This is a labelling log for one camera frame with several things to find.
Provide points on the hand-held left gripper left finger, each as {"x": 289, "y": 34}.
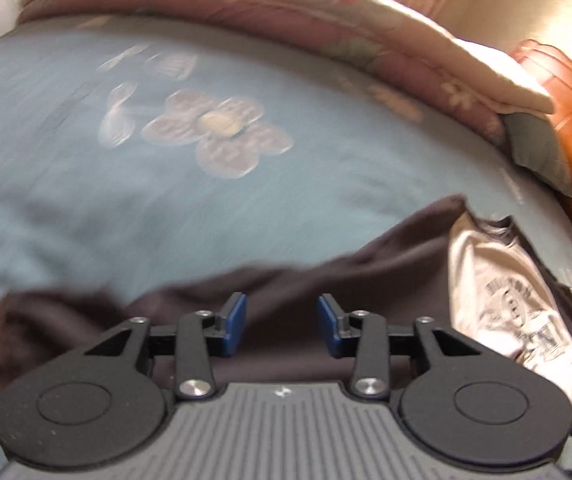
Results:
{"x": 233, "y": 325}

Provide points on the beige sweatshirt with black sleeves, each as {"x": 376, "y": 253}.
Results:
{"x": 316, "y": 280}

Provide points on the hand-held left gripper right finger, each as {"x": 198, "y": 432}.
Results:
{"x": 328, "y": 327}

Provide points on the pink floral folded quilt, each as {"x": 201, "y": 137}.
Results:
{"x": 316, "y": 25}

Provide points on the grey-green pillow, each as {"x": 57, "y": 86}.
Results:
{"x": 536, "y": 150}

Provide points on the blue floral bed sheet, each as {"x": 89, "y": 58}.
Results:
{"x": 65, "y": 185}

